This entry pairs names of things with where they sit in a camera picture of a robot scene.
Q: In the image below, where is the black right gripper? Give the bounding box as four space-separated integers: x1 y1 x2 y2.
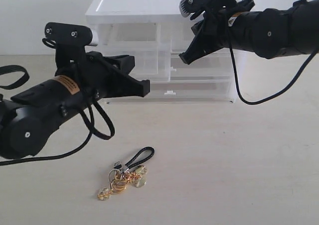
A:
179 0 255 65

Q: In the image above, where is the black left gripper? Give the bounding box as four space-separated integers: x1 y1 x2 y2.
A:
53 50 151 106

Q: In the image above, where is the yellow keychain with black strap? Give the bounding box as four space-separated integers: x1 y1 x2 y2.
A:
97 146 155 201

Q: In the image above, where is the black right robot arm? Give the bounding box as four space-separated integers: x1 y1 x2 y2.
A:
179 0 319 65

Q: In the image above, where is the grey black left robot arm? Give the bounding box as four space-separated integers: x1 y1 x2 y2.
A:
0 52 150 160

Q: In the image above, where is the clear middle wide drawer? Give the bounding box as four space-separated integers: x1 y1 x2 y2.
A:
170 53 233 80

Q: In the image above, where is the clear wide drawer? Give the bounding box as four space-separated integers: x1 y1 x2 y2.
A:
107 80 237 103
170 53 233 80

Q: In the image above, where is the clear bottom wide drawer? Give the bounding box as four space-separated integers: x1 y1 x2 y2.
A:
107 80 237 103

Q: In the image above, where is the white translucent drawer cabinet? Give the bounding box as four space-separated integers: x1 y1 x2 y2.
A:
85 0 250 104

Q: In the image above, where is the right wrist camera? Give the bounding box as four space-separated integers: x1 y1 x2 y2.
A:
179 0 238 20

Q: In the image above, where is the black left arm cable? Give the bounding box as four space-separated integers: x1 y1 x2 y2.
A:
0 38 116 166

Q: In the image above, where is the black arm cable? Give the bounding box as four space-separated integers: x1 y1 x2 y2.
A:
224 0 319 106
0 38 116 166

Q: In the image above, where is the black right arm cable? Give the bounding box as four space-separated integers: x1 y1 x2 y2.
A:
224 0 319 106

